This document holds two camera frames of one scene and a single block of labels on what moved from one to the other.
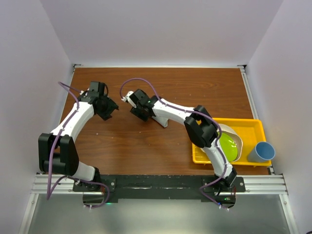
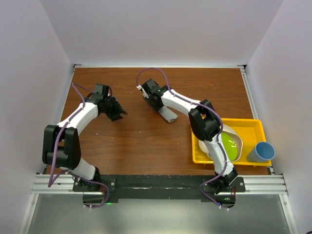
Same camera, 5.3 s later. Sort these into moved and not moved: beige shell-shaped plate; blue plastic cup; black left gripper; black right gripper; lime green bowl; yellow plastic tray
Moved: black left gripper; black right gripper
Not moved: yellow plastic tray; beige shell-shaped plate; lime green bowl; blue plastic cup
